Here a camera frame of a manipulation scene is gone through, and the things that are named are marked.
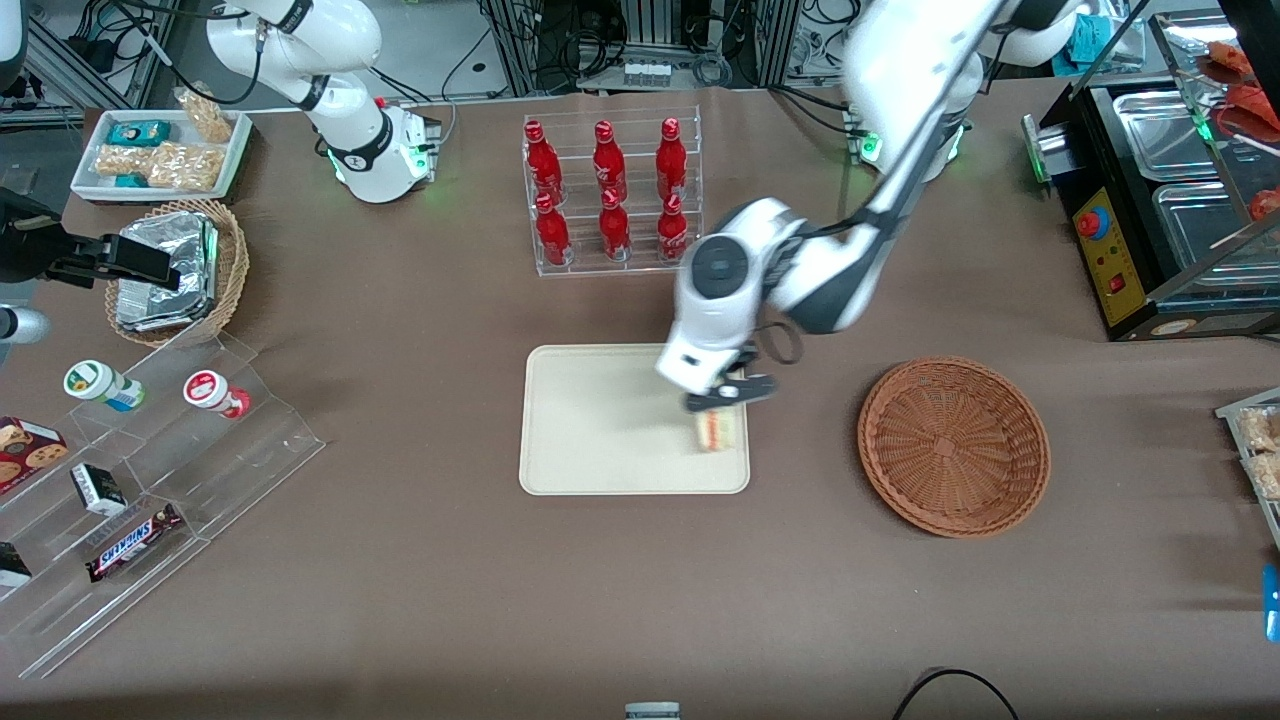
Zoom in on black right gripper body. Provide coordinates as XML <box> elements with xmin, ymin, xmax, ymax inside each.
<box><xmin>0</xmin><ymin>188</ymin><xmax>65</xmax><ymax>287</ymax></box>

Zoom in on triangular sandwich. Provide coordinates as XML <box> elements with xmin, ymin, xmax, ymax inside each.
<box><xmin>693</xmin><ymin>405</ymin><xmax>743</xmax><ymax>454</ymax></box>

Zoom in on white rectangular snack tray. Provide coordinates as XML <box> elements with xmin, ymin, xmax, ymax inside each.
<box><xmin>69</xmin><ymin>107</ymin><xmax>253</xmax><ymax>203</ymax></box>

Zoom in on tan wicker basket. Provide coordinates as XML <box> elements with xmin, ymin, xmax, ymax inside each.
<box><xmin>104</xmin><ymin>198</ymin><xmax>251</xmax><ymax>350</ymax></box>

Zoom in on beige plastic tray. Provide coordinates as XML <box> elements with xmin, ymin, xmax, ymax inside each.
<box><xmin>518</xmin><ymin>342</ymin><xmax>752</xmax><ymax>497</ymax></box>

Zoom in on brown wicker basket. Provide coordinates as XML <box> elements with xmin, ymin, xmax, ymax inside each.
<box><xmin>856</xmin><ymin>356</ymin><xmax>1052</xmax><ymax>540</ymax></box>

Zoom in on foil wrapped food packs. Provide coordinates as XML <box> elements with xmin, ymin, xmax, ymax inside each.
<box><xmin>115</xmin><ymin>210</ymin><xmax>220</xmax><ymax>334</ymax></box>

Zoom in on clear bag of rice crackers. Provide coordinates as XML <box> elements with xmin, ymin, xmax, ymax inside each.
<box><xmin>174</xmin><ymin>86</ymin><xmax>235</xmax><ymax>145</ymax></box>
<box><xmin>146</xmin><ymin>141</ymin><xmax>228</xmax><ymax>193</ymax></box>
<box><xmin>93</xmin><ymin>144</ymin><xmax>153</xmax><ymax>180</ymax></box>

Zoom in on clear acrylic bottle rack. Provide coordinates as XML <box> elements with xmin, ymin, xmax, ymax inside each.
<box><xmin>521</xmin><ymin>104</ymin><xmax>706</xmax><ymax>279</ymax></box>

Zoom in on green lid yogurt cup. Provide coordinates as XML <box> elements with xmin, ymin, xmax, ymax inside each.
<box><xmin>63</xmin><ymin>359</ymin><xmax>146</xmax><ymax>414</ymax></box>

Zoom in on red cola bottle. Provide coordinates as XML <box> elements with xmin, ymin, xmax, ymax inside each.
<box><xmin>598</xmin><ymin>188</ymin><xmax>633</xmax><ymax>262</ymax></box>
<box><xmin>524</xmin><ymin>119</ymin><xmax>564</xmax><ymax>205</ymax></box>
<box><xmin>656</xmin><ymin>193</ymin><xmax>690</xmax><ymax>265</ymax></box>
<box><xmin>592</xmin><ymin>120</ymin><xmax>628</xmax><ymax>203</ymax></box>
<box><xmin>655</xmin><ymin>117</ymin><xmax>689</xmax><ymax>201</ymax></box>
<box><xmin>534</xmin><ymin>193</ymin><xmax>572</xmax><ymax>267</ymax></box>

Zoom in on red lid yogurt cup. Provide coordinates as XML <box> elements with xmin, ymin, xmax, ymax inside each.
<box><xmin>182</xmin><ymin>369</ymin><xmax>252</xmax><ymax>420</ymax></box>

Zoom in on red cookie box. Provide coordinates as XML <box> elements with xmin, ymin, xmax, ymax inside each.
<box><xmin>0</xmin><ymin>415</ymin><xmax>70</xmax><ymax>496</ymax></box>

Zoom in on small black white box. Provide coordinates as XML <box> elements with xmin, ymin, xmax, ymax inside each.
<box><xmin>69</xmin><ymin>462</ymin><xmax>129</xmax><ymax>518</ymax></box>

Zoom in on clear acrylic stepped shelf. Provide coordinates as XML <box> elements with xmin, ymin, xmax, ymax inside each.
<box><xmin>0</xmin><ymin>333</ymin><xmax>327</xmax><ymax>682</ymax></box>

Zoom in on snickers chocolate bar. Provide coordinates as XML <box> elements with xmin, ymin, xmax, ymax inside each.
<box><xmin>84</xmin><ymin>502</ymin><xmax>185</xmax><ymax>584</ymax></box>

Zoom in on metal clamp with green light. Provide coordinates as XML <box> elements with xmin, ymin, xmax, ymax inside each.
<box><xmin>1021</xmin><ymin>111</ymin><xmax>1067</xmax><ymax>187</ymax></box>

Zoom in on black food warmer machine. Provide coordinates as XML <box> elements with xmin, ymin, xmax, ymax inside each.
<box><xmin>1040</xmin><ymin>75</ymin><xmax>1280</xmax><ymax>344</ymax></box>

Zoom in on steel warmer pan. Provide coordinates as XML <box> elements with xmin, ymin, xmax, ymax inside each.
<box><xmin>1154</xmin><ymin>182</ymin><xmax>1280</xmax><ymax>293</ymax></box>
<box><xmin>1112</xmin><ymin>88</ymin><xmax>1233</xmax><ymax>183</ymax></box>

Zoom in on teal cloth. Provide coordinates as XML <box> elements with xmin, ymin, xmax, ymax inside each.
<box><xmin>1052</xmin><ymin>12</ymin><xmax>1113</xmax><ymax>73</ymax></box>

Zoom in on black cable loop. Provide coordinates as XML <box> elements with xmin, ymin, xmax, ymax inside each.
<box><xmin>892</xmin><ymin>667</ymin><xmax>1020</xmax><ymax>720</ymax></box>

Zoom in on wire rack with snack bags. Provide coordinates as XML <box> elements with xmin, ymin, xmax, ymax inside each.
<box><xmin>1214</xmin><ymin>386</ymin><xmax>1280</xmax><ymax>553</ymax></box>

